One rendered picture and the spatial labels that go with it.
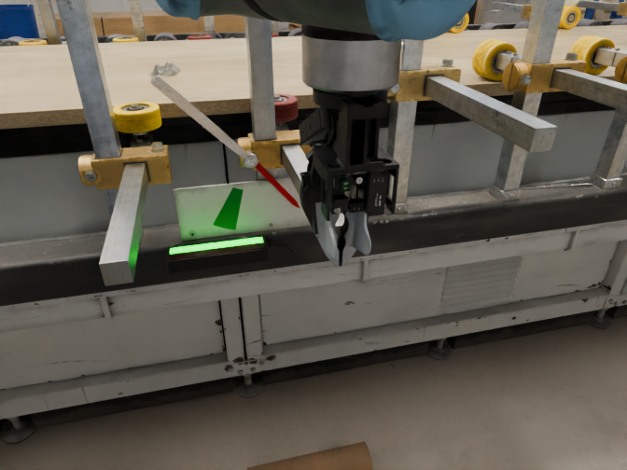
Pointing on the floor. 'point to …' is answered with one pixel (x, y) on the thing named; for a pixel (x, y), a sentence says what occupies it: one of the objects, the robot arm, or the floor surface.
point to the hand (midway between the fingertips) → (338, 253)
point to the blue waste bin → (19, 21)
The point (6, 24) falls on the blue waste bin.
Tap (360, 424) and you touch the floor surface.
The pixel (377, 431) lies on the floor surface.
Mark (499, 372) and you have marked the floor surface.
